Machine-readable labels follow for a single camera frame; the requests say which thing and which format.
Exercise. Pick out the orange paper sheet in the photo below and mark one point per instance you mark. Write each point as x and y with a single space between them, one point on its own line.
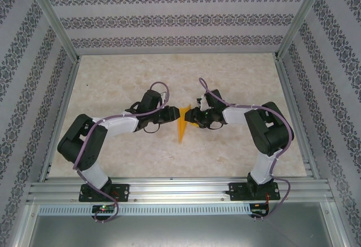
182 128

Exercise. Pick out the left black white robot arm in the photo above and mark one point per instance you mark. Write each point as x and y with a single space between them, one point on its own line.
79 142

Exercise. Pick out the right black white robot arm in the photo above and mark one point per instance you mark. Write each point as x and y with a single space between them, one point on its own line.
268 134

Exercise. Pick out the grey metal sheet panel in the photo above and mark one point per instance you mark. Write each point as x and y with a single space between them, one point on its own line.
180 233

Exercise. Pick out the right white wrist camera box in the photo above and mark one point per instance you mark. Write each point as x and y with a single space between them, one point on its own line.
203 103

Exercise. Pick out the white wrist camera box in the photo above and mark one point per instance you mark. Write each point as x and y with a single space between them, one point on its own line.
203 103
163 96

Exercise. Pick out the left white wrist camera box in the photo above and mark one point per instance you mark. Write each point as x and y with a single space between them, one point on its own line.
163 96

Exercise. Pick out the aluminium mounting rail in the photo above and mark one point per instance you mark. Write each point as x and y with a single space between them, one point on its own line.
175 186

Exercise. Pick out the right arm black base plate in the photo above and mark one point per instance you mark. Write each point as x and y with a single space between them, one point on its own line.
237 190

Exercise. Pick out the aluminium side rail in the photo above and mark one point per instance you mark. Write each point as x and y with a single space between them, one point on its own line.
288 89
61 111

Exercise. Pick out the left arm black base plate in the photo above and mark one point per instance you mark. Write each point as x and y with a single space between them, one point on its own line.
122 192

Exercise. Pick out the aluminium frame post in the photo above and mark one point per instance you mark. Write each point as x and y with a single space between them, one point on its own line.
52 18
300 18

